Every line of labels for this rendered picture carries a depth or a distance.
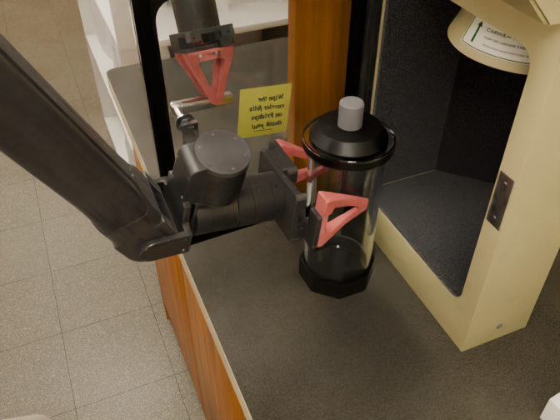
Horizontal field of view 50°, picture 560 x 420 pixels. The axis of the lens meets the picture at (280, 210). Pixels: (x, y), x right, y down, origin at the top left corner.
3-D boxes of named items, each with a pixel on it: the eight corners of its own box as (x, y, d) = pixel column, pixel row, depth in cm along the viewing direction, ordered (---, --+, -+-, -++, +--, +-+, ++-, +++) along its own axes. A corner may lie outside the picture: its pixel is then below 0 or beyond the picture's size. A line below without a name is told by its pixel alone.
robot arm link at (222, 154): (115, 199, 66) (138, 264, 62) (117, 131, 57) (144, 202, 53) (215, 178, 71) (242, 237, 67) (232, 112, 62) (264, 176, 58)
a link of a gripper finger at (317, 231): (352, 157, 72) (281, 168, 68) (383, 191, 67) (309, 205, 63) (342, 202, 76) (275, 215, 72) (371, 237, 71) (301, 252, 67)
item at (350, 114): (361, 123, 75) (366, 76, 71) (402, 162, 69) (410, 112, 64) (295, 139, 72) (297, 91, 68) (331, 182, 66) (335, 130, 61)
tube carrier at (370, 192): (350, 232, 88) (365, 104, 75) (390, 281, 81) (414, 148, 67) (284, 252, 85) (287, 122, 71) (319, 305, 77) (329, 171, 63)
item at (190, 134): (201, 160, 79) (199, 123, 76) (185, 164, 78) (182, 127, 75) (197, 152, 81) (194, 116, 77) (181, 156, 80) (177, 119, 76)
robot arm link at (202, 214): (170, 205, 69) (184, 247, 66) (176, 168, 63) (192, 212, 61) (227, 196, 72) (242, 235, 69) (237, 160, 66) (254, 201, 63)
